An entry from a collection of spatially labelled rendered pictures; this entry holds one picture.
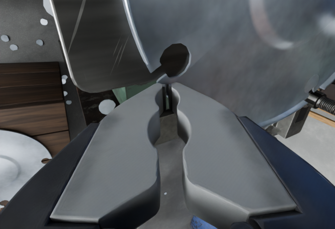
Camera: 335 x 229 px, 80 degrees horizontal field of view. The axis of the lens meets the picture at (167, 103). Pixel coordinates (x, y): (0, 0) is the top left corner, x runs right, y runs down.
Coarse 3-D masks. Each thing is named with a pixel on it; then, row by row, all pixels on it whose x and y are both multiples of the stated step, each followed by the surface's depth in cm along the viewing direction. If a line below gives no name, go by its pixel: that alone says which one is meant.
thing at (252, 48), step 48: (144, 0) 10; (192, 0) 11; (240, 0) 13; (288, 0) 14; (144, 48) 11; (192, 48) 13; (240, 48) 15; (288, 48) 17; (240, 96) 17; (288, 96) 21
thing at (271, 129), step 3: (267, 126) 21; (270, 126) 21; (273, 126) 22; (264, 129) 21; (267, 129) 21; (270, 129) 22; (273, 129) 22; (276, 129) 22; (279, 129) 23; (270, 132) 22; (273, 132) 22; (276, 132) 23
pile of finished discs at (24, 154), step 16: (0, 144) 52; (16, 144) 54; (32, 144) 56; (0, 160) 53; (16, 160) 56; (32, 160) 58; (0, 176) 55; (16, 176) 58; (0, 192) 58; (16, 192) 61
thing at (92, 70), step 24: (72, 0) 9; (96, 0) 9; (120, 0) 10; (72, 24) 9; (96, 24) 10; (120, 24) 10; (72, 48) 10; (96, 48) 10; (120, 48) 11; (168, 48) 12; (72, 72) 10; (96, 72) 11; (120, 72) 12; (144, 72) 12; (168, 72) 13
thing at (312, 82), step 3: (315, 75) 22; (318, 75) 22; (312, 78) 22; (315, 78) 22; (318, 78) 22; (309, 81) 22; (312, 81) 22; (315, 81) 22; (306, 84) 22; (309, 84) 22; (312, 84) 22; (315, 84) 22; (306, 87) 22; (309, 87) 22; (312, 87) 22; (306, 90) 22; (309, 90) 23
